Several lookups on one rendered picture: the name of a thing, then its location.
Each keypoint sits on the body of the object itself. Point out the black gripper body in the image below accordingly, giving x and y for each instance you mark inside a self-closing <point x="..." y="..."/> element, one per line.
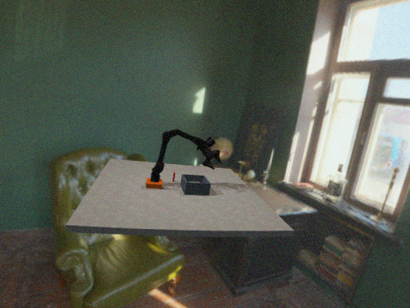
<point x="208" y="155"/>

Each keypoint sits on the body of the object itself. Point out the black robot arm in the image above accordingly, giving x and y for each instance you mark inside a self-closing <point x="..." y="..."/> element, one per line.
<point x="165" y="139"/>

